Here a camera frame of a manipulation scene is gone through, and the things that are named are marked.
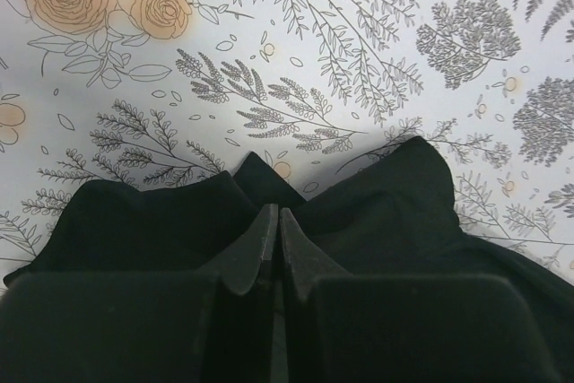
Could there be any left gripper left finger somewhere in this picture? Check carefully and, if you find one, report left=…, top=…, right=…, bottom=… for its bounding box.
left=1, top=205, right=278, bottom=382

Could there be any black t-shirt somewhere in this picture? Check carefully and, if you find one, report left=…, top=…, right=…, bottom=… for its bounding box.
left=4, top=136, right=573, bottom=381

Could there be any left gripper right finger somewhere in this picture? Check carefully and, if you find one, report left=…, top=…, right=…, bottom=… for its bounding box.
left=280, top=209, right=570, bottom=382

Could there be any floral patterned table mat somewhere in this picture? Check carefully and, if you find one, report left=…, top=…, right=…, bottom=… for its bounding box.
left=1, top=0, right=573, bottom=280

